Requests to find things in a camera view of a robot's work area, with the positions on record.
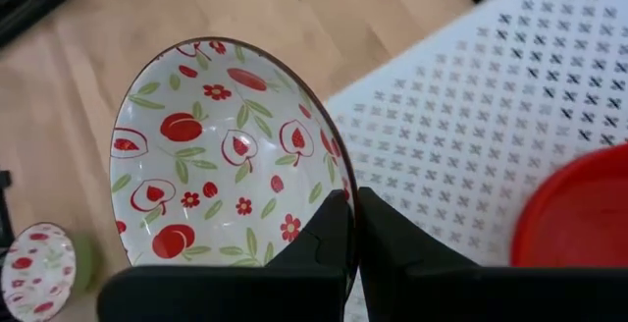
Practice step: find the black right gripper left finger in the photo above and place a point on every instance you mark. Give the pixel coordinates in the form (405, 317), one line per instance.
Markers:
(221, 295)

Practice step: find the red plastic bowl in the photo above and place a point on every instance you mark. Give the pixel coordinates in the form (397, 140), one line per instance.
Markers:
(579, 214)

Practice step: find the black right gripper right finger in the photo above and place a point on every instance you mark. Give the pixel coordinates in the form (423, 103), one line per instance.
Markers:
(441, 292)

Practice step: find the green bowl with floral inside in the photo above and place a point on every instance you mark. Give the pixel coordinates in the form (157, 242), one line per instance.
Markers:
(196, 165)
(34, 273)

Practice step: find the white perforated metal shelf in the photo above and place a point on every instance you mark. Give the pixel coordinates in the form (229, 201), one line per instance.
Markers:
(466, 116)

